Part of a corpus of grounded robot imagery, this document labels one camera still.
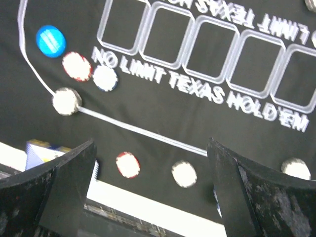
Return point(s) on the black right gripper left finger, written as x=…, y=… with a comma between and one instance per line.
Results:
x=47, y=200

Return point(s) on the blue white 5 chip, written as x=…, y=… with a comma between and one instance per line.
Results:
x=105, y=78

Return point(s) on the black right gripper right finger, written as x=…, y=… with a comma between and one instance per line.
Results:
x=257, y=201

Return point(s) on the blue playing card deck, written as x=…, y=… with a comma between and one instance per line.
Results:
x=37, y=154

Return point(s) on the red white chip near edge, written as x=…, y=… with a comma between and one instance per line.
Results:
x=128, y=165

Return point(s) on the grey white 1 chip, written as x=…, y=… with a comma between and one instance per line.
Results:
x=66, y=101

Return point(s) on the blue small blind button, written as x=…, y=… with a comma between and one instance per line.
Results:
x=51, y=41

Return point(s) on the blue white chip stack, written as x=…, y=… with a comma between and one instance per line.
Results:
x=297, y=168

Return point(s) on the red white 100 chip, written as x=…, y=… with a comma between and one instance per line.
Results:
x=76, y=66

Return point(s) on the black poker table mat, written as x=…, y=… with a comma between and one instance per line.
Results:
x=26, y=110

